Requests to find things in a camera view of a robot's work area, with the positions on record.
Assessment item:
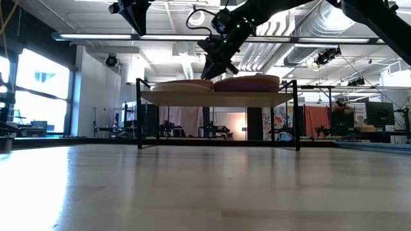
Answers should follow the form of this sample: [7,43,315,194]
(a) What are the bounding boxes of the silver ceiling air duct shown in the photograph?
[239,0,357,73]

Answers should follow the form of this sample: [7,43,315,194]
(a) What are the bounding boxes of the pink curtain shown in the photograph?
[159,106,204,138]

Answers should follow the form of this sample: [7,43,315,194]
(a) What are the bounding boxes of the blue white round object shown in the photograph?
[276,130,294,142]

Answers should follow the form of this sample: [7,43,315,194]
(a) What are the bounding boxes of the purple plate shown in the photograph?
[213,85,281,94]

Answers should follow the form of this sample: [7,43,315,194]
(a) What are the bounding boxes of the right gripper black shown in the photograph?
[197,19,254,81]

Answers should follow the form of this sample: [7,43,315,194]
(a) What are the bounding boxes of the long ceiling light strip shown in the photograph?
[51,31,386,45]

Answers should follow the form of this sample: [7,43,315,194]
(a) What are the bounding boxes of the large cream plate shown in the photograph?
[221,74,281,84]

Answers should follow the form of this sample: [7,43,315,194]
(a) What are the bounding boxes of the large bright window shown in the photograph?
[0,47,76,137]

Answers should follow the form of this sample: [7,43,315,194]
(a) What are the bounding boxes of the black pillar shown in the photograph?
[246,107,264,141]

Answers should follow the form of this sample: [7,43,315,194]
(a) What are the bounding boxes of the tan pink deep plate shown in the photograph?
[173,78,214,89]

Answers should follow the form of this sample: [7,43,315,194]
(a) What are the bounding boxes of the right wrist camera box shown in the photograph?
[210,8,240,35]

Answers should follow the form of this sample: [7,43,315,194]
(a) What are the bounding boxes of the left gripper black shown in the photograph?
[108,0,152,37]

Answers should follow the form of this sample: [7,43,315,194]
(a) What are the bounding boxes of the wooden shelf black metal legs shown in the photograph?
[136,78,301,151]

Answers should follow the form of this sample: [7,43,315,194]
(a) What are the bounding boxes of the black background monitor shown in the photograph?
[365,101,396,126]

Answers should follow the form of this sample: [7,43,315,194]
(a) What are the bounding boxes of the orange hanging cloth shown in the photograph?
[304,105,331,138]

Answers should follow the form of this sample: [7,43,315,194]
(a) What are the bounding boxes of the pale peach deep plate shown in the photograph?
[150,82,213,94]

